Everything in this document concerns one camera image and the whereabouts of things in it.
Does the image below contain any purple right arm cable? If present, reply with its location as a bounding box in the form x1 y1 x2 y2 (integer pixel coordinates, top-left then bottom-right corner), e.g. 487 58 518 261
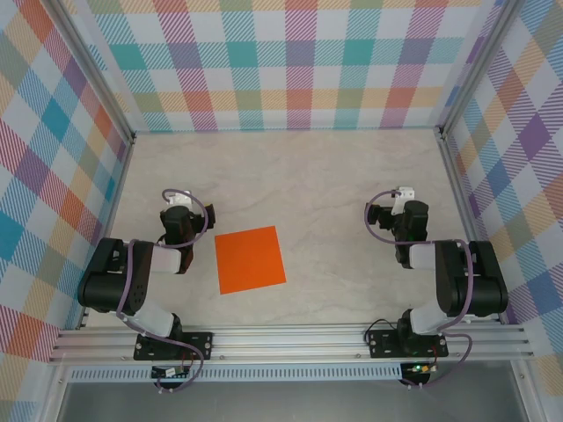
364 187 475 390

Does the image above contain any aluminium frame post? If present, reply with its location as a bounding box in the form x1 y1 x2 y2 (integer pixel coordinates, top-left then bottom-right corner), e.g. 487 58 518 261
439 0 524 140
43 0 136 146

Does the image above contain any small black circuit board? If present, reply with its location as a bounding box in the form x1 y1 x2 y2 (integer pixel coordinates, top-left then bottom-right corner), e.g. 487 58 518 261
150 364 191 380

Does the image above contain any grey metal panel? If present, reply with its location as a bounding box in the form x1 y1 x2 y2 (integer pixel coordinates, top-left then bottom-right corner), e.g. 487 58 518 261
56 380 529 422

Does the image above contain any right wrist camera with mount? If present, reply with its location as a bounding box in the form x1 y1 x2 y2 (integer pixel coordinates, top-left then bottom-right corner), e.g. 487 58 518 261
392 186 417 215

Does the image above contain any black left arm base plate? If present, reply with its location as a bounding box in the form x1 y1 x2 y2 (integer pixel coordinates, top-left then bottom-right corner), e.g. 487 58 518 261
134 331 215 362

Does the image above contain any aluminium side rail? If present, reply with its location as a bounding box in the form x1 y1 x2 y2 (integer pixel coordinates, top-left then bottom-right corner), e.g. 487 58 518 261
77 135 136 331
435 127 505 326

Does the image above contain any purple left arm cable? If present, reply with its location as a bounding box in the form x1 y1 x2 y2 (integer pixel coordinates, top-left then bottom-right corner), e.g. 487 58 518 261
116 187 210 393

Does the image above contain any slotted grey cable duct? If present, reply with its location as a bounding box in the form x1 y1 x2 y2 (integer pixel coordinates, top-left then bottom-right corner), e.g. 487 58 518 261
69 367 404 382

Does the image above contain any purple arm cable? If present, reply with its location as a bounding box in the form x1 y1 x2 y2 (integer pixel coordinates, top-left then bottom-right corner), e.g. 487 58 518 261
364 187 475 390
116 187 210 393

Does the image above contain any long aluminium mounting rail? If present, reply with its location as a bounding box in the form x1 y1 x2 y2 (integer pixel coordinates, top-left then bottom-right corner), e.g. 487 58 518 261
48 324 536 365

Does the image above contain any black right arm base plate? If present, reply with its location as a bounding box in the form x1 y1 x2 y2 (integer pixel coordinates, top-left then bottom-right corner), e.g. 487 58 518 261
367 329 450 360

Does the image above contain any orange paper sheet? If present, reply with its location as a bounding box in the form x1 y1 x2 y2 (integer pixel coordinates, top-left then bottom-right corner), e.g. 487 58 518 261
214 225 288 295

